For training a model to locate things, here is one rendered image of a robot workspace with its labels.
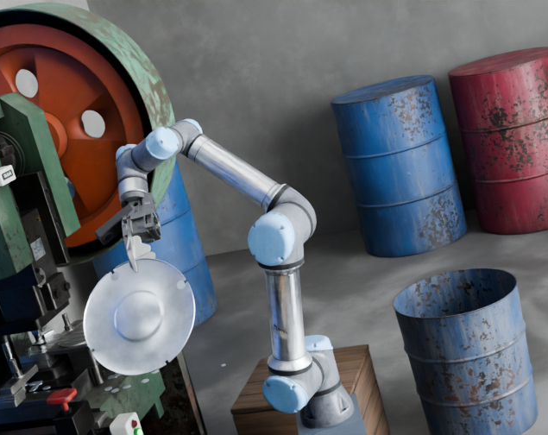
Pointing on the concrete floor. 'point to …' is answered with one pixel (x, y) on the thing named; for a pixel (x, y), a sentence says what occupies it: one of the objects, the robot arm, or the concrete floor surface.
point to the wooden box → (360, 372)
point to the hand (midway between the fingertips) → (133, 269)
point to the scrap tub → (469, 352)
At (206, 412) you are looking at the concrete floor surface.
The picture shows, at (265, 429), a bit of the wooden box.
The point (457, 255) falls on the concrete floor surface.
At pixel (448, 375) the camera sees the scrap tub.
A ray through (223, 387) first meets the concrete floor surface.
